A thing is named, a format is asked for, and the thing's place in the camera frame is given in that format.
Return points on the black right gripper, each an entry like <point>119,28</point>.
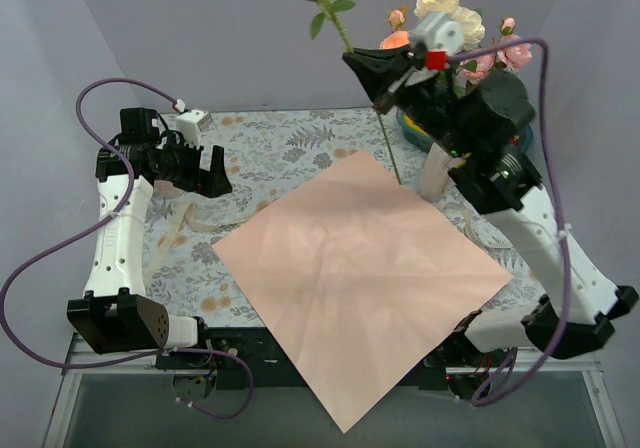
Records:
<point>400,75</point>

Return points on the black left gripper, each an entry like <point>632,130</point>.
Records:
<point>198,169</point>

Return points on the pink twin-bloom flower stem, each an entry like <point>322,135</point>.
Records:
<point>398,37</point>

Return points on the cream ribbon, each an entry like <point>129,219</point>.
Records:
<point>184,213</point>

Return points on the single pink flower stem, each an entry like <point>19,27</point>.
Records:
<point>511,59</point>

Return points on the pink wrapping paper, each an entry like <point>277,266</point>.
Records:
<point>358,279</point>

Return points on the white flower stem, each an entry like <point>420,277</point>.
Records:
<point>470,21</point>

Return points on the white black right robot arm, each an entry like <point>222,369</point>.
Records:
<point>576,312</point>

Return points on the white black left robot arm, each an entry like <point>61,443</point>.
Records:
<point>114,313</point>

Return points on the white ribbed vase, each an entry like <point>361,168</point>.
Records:
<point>434,175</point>

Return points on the floral patterned table mat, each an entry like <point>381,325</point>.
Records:
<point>267,154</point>

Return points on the yellow mango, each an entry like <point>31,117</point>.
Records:
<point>410,124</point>

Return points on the teal plastic fruit basket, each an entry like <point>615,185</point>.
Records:
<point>463,133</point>

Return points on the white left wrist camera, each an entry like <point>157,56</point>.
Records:
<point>191,124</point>

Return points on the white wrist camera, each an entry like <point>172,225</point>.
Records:
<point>436,37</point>
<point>191,124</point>

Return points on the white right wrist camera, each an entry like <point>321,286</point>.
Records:
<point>436,37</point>

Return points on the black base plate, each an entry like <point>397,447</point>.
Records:
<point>453,367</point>

